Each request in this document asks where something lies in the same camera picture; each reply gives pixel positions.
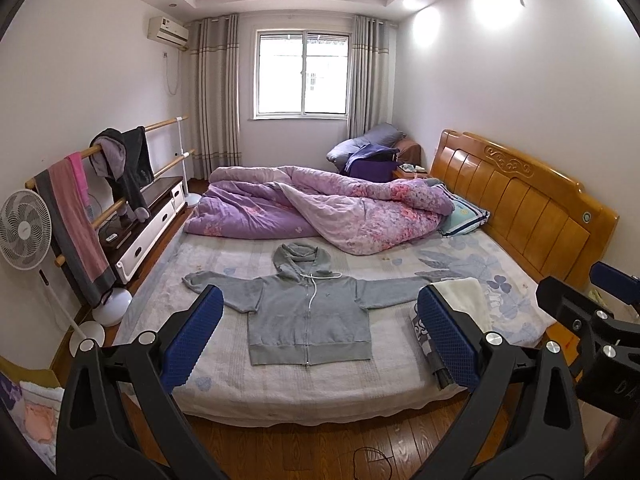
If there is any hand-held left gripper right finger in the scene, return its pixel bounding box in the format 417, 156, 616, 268
415, 285, 586, 480

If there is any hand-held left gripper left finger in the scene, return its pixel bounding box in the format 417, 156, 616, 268
56, 285, 231, 480

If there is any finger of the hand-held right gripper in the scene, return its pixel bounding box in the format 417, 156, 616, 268
589, 261, 640, 307
536, 276, 640, 361

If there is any white button jacket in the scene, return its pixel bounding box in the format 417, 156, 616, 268
430, 277, 493, 333

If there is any grey zip hoodie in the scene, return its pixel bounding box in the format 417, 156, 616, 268
181, 241, 451, 366

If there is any grey printed folded garment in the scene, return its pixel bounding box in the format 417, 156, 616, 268
410, 305, 468, 392

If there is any bed with floral sheet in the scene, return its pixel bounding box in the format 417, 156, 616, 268
112, 230, 558, 423

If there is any wooden headboard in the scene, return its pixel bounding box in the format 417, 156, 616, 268
430, 129, 620, 291

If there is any teal striped pillow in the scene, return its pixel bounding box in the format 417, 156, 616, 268
437, 183, 491, 237

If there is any dark and white cabinet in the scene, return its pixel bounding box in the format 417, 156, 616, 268
97, 176, 186, 286

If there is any purple floral quilt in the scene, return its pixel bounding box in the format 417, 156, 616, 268
182, 165, 455, 257

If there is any grey and pink blanket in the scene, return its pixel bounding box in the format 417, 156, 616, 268
34, 160, 117, 308

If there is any wooden nightstand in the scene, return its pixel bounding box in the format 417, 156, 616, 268
392, 162, 431, 181

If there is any dark hanging jacket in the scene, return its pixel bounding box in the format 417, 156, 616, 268
90, 126, 156, 223

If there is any pink cloth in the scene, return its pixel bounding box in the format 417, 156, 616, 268
22, 405, 57, 445

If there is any dark purple cloth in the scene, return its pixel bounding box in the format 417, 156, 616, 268
345, 144, 401, 183

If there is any brown chair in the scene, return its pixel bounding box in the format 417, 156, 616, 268
397, 136, 423, 166

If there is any pink towel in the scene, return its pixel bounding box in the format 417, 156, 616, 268
65, 152, 91, 206

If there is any white standing fan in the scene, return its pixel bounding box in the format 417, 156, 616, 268
0, 189, 106, 356

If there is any wooden double-bar stand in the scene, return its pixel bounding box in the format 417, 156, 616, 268
25, 115, 201, 328

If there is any window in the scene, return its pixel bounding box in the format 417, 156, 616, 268
253, 29, 351, 120

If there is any black floor cable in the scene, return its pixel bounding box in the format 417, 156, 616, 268
352, 447, 396, 480

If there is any air conditioner cord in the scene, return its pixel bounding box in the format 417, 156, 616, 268
164, 51, 181, 96

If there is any wall air conditioner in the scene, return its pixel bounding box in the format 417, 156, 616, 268
148, 16, 190, 50

